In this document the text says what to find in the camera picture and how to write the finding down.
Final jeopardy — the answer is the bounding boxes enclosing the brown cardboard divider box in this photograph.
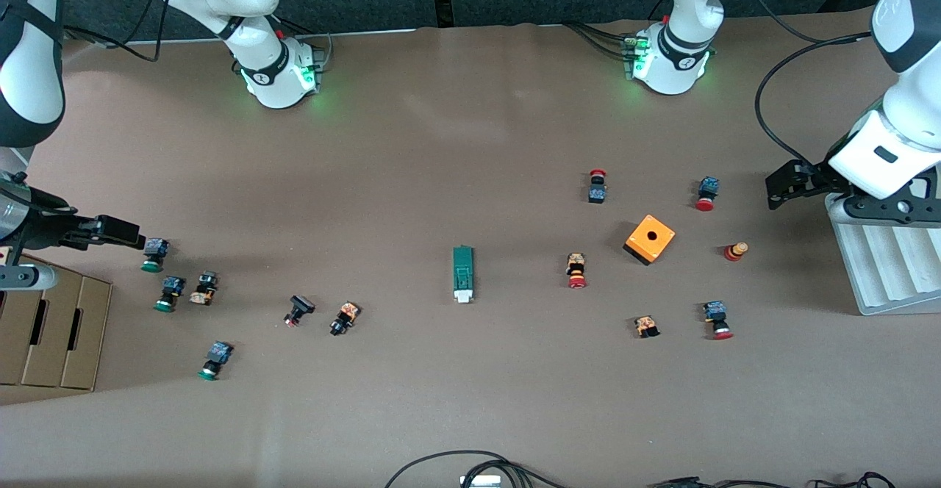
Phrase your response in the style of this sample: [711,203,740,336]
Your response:
[0,249,113,392]

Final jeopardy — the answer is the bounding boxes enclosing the orange button enclosure box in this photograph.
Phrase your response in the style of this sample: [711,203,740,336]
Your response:
[623,214,676,267]

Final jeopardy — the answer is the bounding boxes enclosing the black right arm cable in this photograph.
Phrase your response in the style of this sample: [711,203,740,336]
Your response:
[62,0,181,62]

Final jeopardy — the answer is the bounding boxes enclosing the black pushbutton orange contact block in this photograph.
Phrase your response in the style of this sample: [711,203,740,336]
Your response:
[329,301,361,337]

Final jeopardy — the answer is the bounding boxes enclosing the grey ridged plastic tray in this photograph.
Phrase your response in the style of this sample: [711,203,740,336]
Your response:
[823,190,941,317]

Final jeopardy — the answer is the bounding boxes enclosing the black base cable bundle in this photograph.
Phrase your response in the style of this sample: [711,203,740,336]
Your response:
[562,21,634,62]

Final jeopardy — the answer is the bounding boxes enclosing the red mushroom button blue block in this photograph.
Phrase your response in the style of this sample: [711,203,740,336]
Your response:
[694,176,720,212]

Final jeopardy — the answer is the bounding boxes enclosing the green load switch white lever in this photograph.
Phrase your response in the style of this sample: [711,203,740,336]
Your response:
[451,245,476,304]

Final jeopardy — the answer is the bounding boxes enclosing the brown table cover sheet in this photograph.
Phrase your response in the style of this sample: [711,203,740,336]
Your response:
[0,0,941,488]

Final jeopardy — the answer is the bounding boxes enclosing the black curly cable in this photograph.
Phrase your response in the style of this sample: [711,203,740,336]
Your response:
[809,471,898,488]

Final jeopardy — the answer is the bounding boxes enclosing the black looped cable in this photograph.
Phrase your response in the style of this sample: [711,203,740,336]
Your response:
[384,450,567,488]

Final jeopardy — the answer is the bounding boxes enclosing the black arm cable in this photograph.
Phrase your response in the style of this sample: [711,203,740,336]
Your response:
[748,0,879,176]
[62,0,181,62]

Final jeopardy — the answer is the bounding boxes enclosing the black selector switch orange block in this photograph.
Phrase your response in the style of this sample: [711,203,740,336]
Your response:
[188,270,220,306]

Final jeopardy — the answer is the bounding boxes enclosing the black square indicator button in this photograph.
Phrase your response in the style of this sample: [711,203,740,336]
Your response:
[283,295,317,329]

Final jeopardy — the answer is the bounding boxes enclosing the black cable with connector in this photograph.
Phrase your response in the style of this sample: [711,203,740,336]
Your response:
[647,476,809,488]

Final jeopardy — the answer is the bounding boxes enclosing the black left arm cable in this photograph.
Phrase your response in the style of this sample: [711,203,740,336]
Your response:
[748,0,879,176]

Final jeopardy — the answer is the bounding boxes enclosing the green pushbutton blue contact block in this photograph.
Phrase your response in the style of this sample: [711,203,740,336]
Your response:
[140,237,171,274]
[197,341,235,382]
[153,276,186,314]

